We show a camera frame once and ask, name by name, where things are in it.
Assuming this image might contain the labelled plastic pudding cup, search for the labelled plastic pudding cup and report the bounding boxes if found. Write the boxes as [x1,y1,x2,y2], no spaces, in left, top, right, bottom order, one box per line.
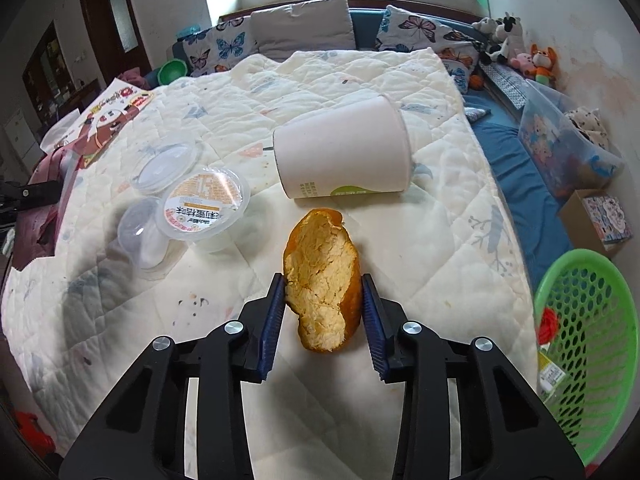
[155,168,250,254]

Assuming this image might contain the white paper cup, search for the white paper cup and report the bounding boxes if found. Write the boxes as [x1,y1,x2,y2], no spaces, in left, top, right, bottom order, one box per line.
[272,96,412,200]

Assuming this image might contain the green plastic waste basket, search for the green plastic waste basket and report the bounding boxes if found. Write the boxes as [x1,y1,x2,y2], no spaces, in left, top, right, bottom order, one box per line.
[534,249,639,465]

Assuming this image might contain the right butterfly pillow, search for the right butterfly pillow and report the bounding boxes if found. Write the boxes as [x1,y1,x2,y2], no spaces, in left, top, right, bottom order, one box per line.
[374,6,484,93]

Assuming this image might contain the dark wooden door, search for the dark wooden door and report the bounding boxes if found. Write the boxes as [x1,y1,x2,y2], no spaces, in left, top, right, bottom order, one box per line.
[79,0,151,84]

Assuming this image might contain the cardboard box with print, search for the cardboard box with print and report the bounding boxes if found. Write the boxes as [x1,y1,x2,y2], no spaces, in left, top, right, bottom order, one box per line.
[559,190,634,259]

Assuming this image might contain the clear plastic storage bin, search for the clear plastic storage bin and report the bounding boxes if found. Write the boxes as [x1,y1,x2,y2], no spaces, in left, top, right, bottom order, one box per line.
[482,62,626,201]

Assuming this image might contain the blue sofa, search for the blue sofa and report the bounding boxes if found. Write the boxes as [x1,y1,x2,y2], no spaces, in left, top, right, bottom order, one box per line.
[171,6,576,291]

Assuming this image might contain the white quilted blanket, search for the white quilted blanket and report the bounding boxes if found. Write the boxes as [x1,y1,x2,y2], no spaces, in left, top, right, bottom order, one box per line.
[1,51,537,452]

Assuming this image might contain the spotted fabric in bin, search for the spotted fabric in bin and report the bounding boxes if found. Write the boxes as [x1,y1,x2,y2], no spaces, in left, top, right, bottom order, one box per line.
[564,106,610,150]

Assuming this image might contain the orange peel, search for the orange peel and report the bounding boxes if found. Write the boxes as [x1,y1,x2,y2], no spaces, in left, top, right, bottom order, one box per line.
[283,208,362,353]

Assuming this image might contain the pink plush toy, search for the pink plush toy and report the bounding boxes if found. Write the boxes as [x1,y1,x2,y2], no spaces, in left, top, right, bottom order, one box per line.
[509,52,537,79]

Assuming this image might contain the red plastic stool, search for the red plastic stool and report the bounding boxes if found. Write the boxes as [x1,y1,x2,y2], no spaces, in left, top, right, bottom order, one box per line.
[14,412,55,458]

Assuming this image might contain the green plastic bowl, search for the green plastic bowl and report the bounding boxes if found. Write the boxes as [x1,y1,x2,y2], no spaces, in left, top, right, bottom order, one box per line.
[157,58,189,86]

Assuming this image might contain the clear plastic lid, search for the clear plastic lid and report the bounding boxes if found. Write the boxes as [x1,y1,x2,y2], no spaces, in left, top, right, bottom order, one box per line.
[129,136,202,195]

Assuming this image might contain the butterfly pillow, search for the butterfly pillow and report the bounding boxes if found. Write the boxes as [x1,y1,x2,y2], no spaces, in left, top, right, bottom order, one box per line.
[374,6,484,93]
[182,16,258,77]

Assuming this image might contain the left butterfly pillow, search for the left butterfly pillow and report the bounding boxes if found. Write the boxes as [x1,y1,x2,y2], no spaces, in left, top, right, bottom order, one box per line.
[182,16,258,77]

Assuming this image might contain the red pompom flower ornament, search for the red pompom flower ornament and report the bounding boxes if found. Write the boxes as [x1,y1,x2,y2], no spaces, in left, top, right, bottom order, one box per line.
[537,307,559,347]

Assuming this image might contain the small clear plastic cup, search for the small clear plastic cup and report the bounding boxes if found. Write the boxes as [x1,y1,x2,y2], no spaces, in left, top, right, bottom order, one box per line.
[117,197,169,270]

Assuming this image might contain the orange fox plush toy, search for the orange fox plush toy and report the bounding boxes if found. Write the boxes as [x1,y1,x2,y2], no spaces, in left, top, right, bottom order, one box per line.
[530,44,558,88]

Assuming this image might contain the cartoon bear picture book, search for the cartoon bear picture book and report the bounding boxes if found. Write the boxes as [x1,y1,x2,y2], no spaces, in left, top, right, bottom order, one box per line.
[55,78,154,168]

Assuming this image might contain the grey cushion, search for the grey cushion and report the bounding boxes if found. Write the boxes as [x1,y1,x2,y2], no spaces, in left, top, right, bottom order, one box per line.
[250,0,356,62]

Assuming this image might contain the yellow white package in basket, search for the yellow white package in basket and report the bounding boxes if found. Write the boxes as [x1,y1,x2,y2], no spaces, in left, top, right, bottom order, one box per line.
[538,350,568,402]

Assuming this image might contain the pink cloth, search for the pink cloth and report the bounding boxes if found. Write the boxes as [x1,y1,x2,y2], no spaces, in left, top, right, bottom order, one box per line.
[12,148,80,271]

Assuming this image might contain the tissue pack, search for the tissue pack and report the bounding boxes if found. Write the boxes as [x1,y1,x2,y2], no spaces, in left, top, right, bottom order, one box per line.
[39,108,80,154]

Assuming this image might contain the cow plush toy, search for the cow plush toy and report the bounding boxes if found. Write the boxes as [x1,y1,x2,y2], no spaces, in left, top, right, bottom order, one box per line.
[472,13,526,65]

